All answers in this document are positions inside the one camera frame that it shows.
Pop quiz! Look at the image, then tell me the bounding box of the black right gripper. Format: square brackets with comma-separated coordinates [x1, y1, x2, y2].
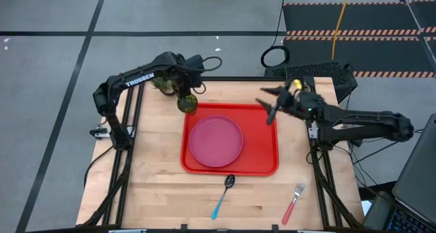
[255, 82, 310, 126]

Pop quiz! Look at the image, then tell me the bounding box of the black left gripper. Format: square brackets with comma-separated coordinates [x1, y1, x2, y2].
[176, 55, 206, 100]

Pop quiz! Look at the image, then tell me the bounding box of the green translucent cup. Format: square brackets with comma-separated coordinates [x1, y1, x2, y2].
[176, 93, 199, 116]

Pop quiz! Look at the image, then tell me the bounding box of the red plastic tray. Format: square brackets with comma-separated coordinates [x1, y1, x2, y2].
[180, 102, 280, 177]

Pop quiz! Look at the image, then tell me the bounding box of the pink round plate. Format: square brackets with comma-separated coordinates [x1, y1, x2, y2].
[188, 114, 245, 168]

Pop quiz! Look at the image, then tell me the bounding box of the spoon with blue handle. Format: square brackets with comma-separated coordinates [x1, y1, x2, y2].
[211, 174, 236, 221]

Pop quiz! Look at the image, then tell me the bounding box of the fork with red handle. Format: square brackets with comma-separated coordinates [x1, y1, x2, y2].
[281, 182, 307, 226]

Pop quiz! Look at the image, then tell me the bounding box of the small potted green plant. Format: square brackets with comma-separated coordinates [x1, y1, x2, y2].
[151, 76, 180, 97]

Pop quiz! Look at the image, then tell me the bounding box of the black perforated computer tower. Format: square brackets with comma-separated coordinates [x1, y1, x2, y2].
[264, 61, 359, 103]

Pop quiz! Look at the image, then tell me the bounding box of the black hazard-striped floor mat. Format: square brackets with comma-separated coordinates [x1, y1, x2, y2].
[282, 0, 436, 36]
[282, 35, 436, 79]

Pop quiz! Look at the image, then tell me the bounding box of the grey laptop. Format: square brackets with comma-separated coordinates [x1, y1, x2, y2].
[362, 112, 436, 233]

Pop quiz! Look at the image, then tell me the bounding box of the black aluminium table frame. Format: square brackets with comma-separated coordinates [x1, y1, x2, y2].
[80, 74, 365, 232]

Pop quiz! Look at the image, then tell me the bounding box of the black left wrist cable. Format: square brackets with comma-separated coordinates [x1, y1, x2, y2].
[200, 55, 223, 73]

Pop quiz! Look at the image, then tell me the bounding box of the black coiled floor cable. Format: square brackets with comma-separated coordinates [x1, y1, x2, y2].
[260, 0, 291, 69]

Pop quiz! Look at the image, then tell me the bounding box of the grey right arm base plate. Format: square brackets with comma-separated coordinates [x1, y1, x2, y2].
[308, 121, 320, 140]

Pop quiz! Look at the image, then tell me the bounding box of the grey left arm base plate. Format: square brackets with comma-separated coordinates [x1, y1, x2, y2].
[89, 125, 112, 140]

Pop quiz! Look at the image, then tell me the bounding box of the yellow floor cable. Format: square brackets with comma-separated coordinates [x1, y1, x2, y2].
[331, 0, 354, 61]

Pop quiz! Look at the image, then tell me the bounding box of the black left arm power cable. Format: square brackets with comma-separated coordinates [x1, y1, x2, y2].
[83, 144, 115, 189]

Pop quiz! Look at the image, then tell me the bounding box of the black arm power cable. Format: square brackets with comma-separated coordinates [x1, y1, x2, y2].
[83, 144, 115, 189]
[340, 129, 425, 166]

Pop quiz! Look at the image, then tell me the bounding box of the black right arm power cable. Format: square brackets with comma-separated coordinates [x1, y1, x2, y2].
[340, 129, 425, 166]

